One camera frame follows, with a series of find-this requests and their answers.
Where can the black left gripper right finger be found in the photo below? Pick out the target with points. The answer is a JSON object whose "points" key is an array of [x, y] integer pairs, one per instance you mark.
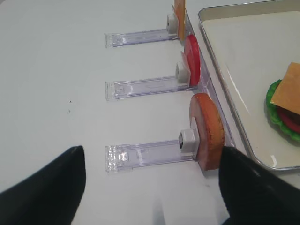
{"points": [[253, 195]]}

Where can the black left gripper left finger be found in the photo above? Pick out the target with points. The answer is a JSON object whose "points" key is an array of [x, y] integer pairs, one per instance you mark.
{"points": [[51, 196]]}

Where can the tomato slice on burger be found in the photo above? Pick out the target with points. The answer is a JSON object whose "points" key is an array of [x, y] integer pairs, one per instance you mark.
{"points": [[290, 124]]}

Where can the meat patty on burger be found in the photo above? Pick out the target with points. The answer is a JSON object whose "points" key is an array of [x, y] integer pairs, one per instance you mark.
{"points": [[293, 117]]}

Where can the green lettuce on burger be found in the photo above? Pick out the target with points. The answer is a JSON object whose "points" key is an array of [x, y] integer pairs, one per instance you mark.
{"points": [[273, 114]]}

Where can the cheese slice on burger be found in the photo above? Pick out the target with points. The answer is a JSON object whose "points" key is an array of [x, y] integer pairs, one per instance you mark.
{"points": [[287, 93]]}

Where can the standing red tomato slice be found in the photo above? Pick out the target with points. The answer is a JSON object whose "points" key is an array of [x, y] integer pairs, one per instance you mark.
{"points": [[192, 53]]}

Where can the standing orange cheese slice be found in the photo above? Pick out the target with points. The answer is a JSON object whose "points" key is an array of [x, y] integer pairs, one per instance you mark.
{"points": [[180, 11]]}

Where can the standing bun bottom slice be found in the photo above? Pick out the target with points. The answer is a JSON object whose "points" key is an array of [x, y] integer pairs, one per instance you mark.
{"points": [[211, 131]]}

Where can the clear acrylic left rack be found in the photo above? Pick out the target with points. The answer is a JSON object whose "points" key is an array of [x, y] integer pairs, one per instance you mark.
{"points": [[184, 148]]}

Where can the white metal tray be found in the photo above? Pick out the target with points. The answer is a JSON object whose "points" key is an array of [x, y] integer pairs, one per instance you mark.
{"points": [[251, 46]]}

